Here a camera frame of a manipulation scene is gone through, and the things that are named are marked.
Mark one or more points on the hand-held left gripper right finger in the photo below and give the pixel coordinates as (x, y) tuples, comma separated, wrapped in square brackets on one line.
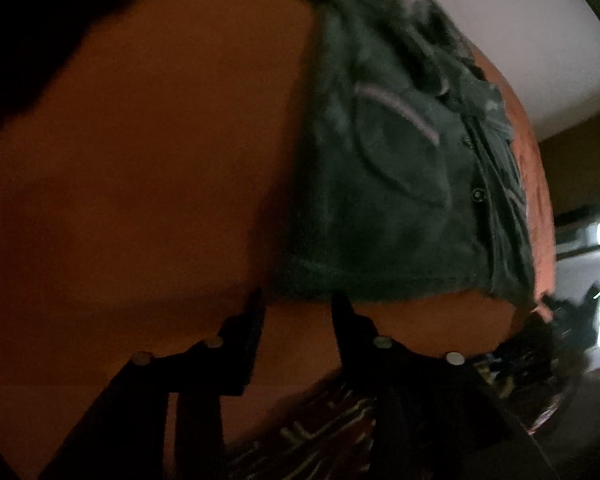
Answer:
[(345, 340)]

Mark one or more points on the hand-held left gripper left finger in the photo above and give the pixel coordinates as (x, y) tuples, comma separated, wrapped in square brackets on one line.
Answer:
[(252, 340)]

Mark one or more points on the dark green fleece jacket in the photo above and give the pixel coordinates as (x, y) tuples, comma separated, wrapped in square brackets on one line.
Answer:
[(390, 185)]

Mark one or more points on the patterned dark cloth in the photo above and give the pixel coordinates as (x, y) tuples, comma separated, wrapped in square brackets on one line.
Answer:
[(305, 435)]

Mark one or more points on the wooden wardrobe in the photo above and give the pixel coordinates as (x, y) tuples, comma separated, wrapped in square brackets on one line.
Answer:
[(580, 170)]

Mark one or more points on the orange blanket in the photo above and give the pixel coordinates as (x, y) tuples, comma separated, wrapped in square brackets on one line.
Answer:
[(155, 160)]

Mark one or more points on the black cloth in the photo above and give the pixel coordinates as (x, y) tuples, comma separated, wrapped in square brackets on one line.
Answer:
[(30, 10)]

